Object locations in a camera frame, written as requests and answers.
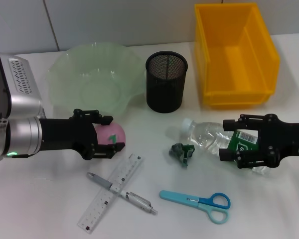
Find grey white pen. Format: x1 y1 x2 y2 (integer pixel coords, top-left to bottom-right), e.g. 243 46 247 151
86 171 159 216

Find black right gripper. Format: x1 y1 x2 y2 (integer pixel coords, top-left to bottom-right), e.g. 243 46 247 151
218 113 299 170

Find pink toy peach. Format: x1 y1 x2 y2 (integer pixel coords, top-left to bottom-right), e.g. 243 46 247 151
94 121 127 151

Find black mesh pen holder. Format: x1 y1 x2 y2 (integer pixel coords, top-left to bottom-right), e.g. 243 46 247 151
145 50 189 114

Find translucent green fruit plate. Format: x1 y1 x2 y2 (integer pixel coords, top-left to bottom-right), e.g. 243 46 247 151
47 42 147 123

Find yellow plastic bin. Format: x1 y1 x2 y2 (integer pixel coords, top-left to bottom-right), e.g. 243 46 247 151
194 2 281 110

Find transparent plastic ruler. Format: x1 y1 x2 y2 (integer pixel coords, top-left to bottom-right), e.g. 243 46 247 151
77 153 144 235

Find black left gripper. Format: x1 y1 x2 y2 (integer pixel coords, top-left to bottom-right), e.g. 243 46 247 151
38 109 127 161

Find blue scissors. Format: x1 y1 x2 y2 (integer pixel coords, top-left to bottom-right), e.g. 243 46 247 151
159 190 232 225

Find clear green-label water bottle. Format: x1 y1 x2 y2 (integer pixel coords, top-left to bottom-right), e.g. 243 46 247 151
180 118 273 175

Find green plastic wrapper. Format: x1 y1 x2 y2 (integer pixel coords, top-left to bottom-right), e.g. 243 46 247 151
167 142 196 169

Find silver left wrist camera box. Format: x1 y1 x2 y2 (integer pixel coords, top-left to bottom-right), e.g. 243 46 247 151
0 51 44 119

